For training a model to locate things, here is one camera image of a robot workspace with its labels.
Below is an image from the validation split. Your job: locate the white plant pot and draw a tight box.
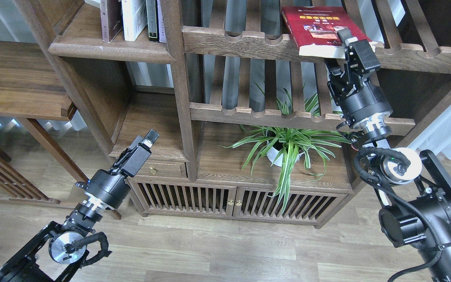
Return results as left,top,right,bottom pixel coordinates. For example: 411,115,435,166
266,135,305,168

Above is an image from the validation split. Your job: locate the white upright book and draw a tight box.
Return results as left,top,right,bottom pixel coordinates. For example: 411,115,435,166
121,0,147,41

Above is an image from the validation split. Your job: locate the dark brown book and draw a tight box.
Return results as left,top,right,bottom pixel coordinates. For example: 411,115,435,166
100,0,123,43

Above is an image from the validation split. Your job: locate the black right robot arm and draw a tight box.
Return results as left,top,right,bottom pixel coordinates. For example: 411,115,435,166
325,27,451,282

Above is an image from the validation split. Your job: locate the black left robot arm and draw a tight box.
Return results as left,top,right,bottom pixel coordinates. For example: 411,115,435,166
0,130,159,282

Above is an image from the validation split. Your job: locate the red book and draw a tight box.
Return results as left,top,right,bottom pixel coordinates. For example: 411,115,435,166
281,6,377,59

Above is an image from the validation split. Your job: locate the green spider plant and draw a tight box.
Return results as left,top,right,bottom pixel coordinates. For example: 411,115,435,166
221,83,370,215

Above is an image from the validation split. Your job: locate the dark green upright book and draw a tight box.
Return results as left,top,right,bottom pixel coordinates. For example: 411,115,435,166
146,0,159,42

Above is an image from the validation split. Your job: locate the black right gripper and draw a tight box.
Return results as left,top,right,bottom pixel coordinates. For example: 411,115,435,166
325,27,393,129

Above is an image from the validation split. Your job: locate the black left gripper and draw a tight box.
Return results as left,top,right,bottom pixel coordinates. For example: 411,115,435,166
76,130,160,211

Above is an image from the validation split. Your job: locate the dark wooden bookshelf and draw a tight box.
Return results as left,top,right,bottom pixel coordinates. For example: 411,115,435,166
14,0,451,230

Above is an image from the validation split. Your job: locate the wooden side table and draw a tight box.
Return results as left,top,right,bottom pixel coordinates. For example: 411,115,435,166
0,40,122,219

